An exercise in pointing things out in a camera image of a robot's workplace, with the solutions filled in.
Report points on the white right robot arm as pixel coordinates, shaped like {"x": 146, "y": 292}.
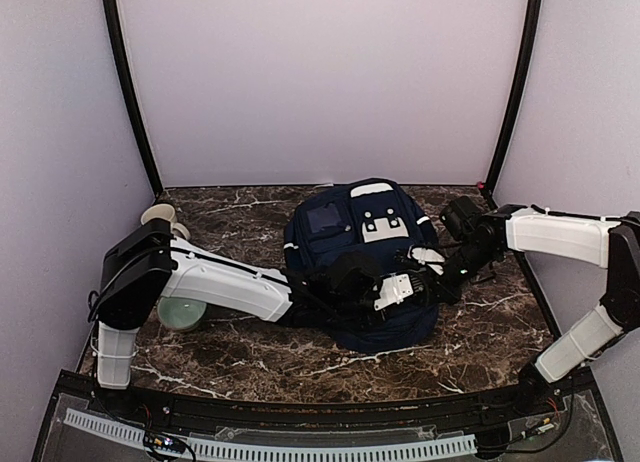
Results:
{"x": 611, "y": 243}

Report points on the black frame post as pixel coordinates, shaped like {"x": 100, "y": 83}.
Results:
{"x": 123, "y": 70}
{"x": 523, "y": 61}

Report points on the navy blue student backpack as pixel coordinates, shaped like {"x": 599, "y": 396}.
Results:
{"x": 345, "y": 239}

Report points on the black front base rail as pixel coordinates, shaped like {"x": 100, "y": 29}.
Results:
{"x": 181, "y": 407}

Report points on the black left frame post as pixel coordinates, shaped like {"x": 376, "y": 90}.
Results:
{"x": 123, "y": 70}

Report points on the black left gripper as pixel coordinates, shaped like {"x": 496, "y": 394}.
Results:
{"x": 369, "y": 323}

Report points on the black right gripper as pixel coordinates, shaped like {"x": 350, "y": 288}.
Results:
{"x": 450, "y": 295}

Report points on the white slotted cable duct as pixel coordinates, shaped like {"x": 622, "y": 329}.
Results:
{"x": 235, "y": 444}

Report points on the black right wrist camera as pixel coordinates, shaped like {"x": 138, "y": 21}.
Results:
{"x": 417, "y": 257}

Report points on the cream patterned ceramic mug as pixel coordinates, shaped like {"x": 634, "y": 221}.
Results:
{"x": 168, "y": 213}

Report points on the light green ceramic bowl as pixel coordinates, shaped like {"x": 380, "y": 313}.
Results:
{"x": 179, "y": 314}

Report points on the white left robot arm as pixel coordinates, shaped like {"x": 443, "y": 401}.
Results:
{"x": 151, "y": 263}

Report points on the black right frame post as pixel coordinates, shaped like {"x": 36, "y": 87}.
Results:
{"x": 523, "y": 61}

